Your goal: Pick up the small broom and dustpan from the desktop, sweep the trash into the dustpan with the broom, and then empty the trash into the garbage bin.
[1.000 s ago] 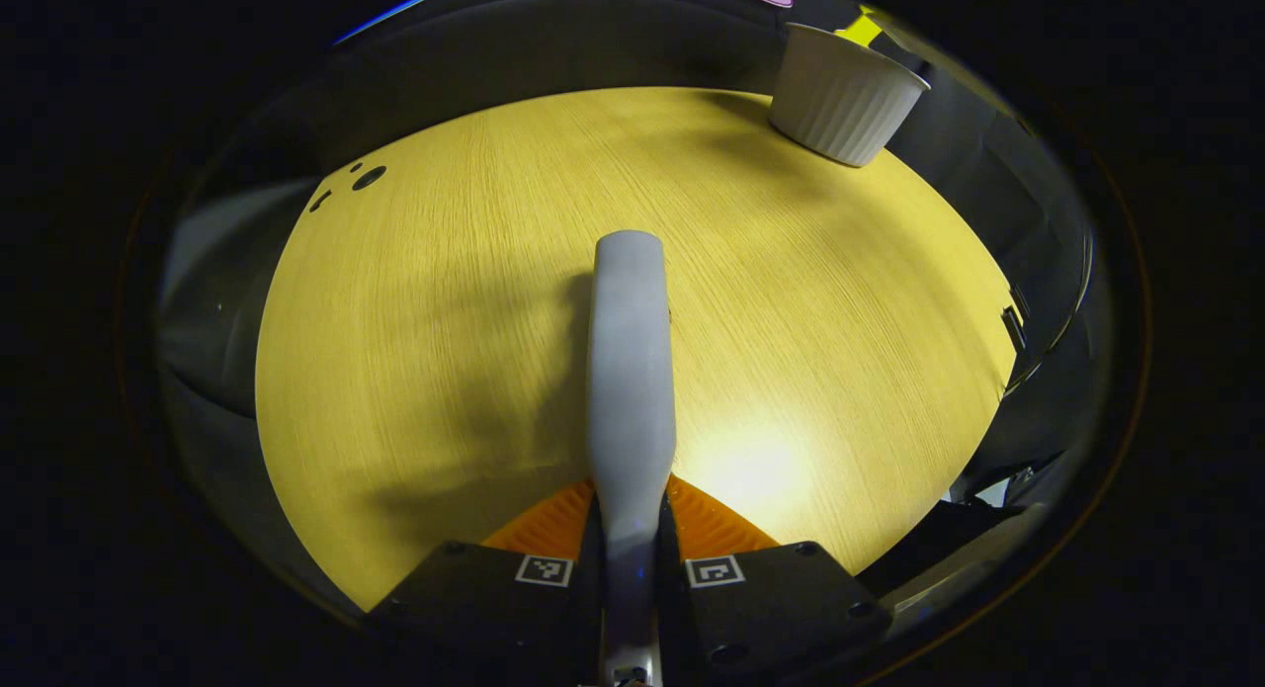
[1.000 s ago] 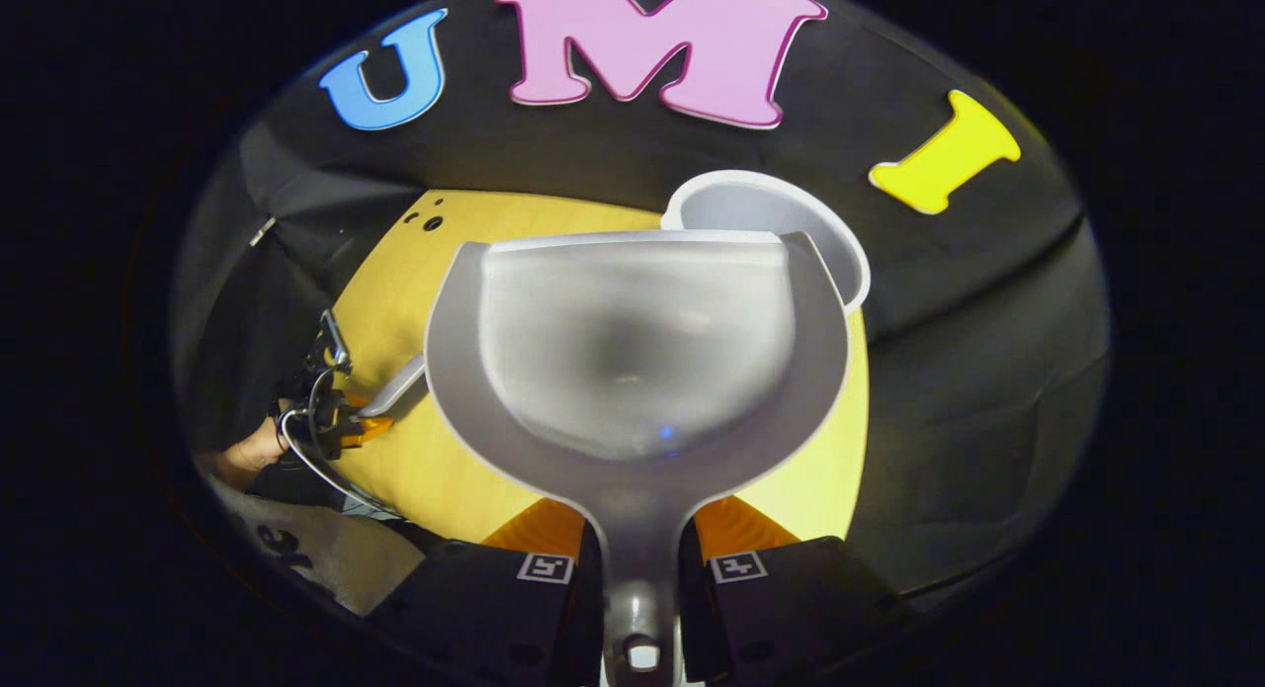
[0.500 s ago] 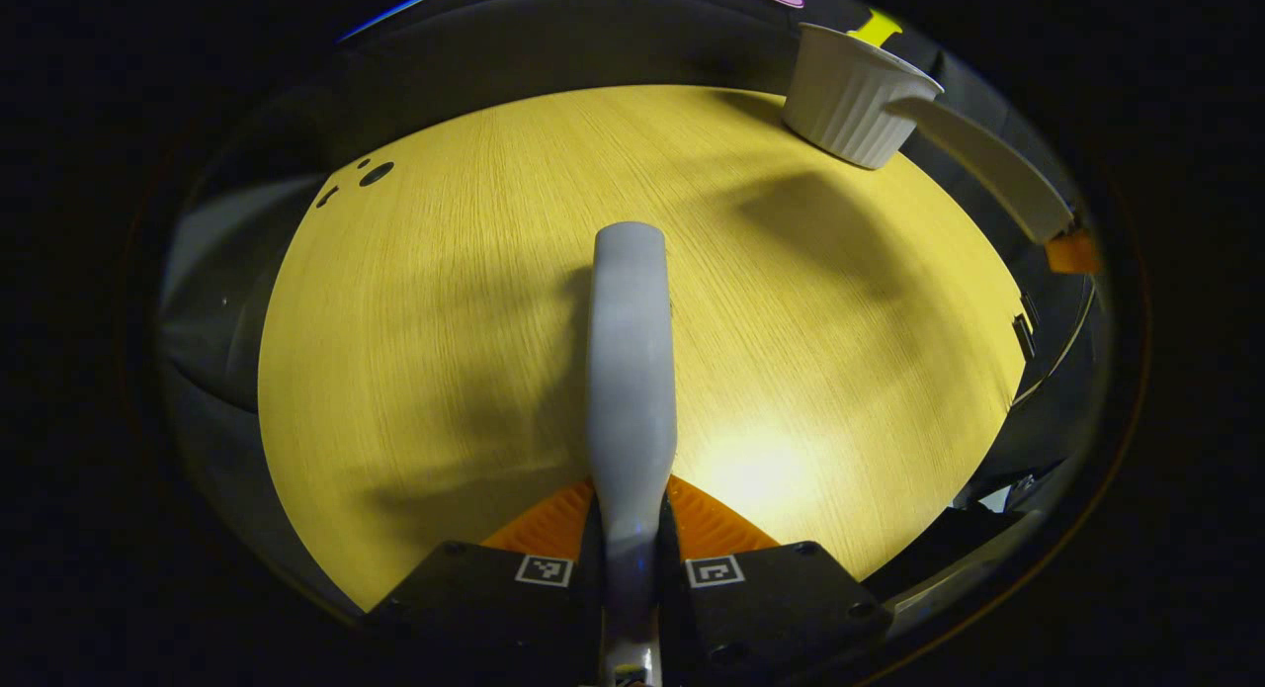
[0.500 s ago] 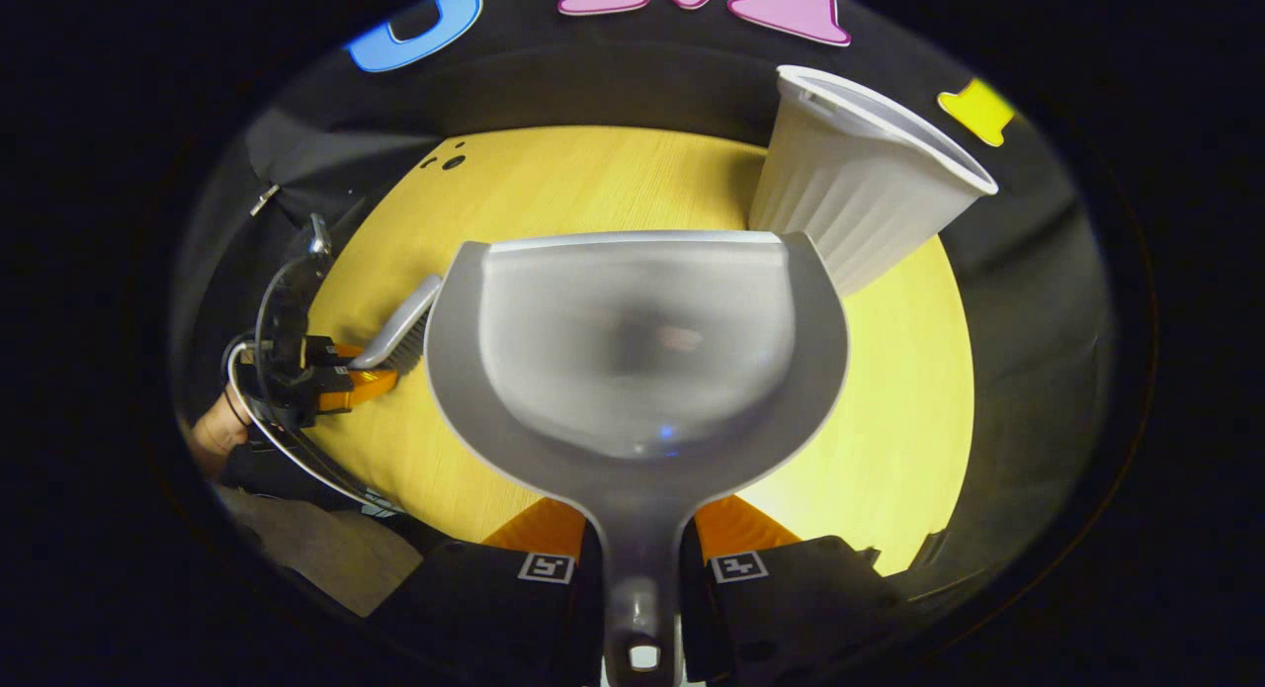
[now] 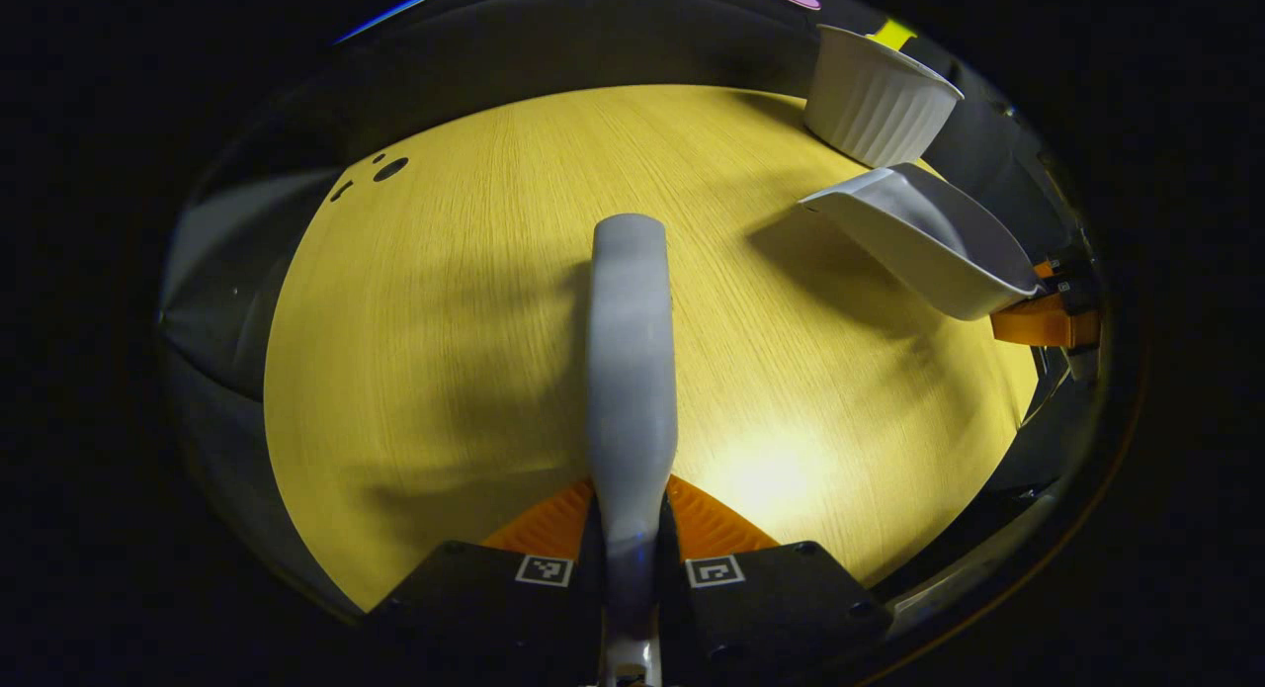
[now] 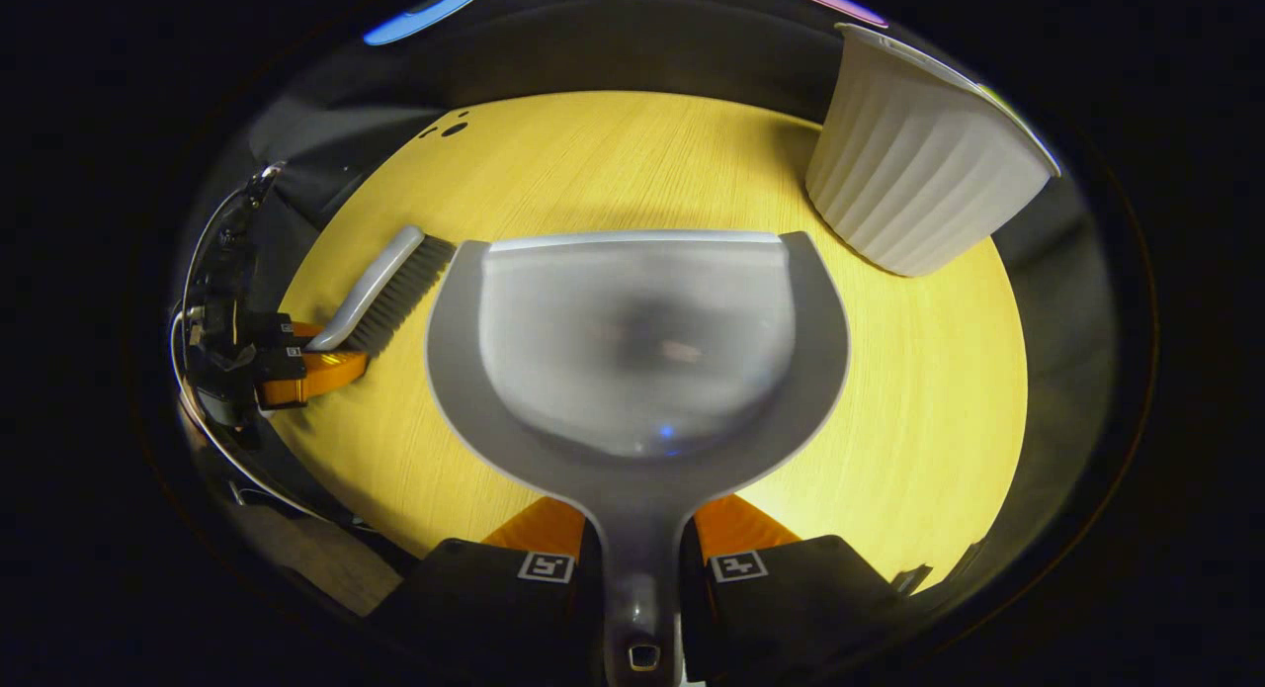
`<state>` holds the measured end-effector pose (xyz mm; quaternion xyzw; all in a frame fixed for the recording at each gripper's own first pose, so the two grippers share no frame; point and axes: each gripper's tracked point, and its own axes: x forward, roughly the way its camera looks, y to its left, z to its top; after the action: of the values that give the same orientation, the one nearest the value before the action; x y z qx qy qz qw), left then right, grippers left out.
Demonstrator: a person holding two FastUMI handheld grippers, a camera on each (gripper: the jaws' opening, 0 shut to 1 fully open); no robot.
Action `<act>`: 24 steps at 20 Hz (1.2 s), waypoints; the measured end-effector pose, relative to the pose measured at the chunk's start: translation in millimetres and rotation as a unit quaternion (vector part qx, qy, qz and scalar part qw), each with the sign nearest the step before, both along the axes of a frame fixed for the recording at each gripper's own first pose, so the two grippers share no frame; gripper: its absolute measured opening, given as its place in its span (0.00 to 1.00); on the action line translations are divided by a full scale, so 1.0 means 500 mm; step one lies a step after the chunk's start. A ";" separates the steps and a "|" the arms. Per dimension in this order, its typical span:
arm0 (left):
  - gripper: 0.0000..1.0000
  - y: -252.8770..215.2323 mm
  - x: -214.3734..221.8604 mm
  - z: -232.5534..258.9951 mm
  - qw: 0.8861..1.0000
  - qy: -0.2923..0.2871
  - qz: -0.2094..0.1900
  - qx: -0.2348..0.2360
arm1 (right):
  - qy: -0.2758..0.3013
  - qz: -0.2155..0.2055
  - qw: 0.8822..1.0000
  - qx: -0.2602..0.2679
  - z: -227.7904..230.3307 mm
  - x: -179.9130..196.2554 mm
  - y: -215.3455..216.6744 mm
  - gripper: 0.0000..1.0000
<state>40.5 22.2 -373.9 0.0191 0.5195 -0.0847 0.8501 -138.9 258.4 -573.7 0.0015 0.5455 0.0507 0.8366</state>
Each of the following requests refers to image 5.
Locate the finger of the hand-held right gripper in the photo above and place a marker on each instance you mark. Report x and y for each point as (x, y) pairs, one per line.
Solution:
(1046, 269)
(1048, 323)

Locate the small grey broom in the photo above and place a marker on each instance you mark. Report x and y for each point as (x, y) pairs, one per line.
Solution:
(632, 371)

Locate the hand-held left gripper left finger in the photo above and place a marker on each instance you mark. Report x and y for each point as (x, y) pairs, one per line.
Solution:
(464, 598)

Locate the grey dustpan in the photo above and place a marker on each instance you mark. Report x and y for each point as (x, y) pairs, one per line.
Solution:
(939, 262)

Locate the white ribbed garbage bin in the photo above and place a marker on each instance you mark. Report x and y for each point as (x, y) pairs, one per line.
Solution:
(870, 104)

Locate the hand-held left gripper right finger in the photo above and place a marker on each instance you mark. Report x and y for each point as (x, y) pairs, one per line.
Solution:
(781, 598)

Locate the wooden desktop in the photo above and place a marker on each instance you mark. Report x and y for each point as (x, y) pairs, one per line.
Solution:
(445, 321)

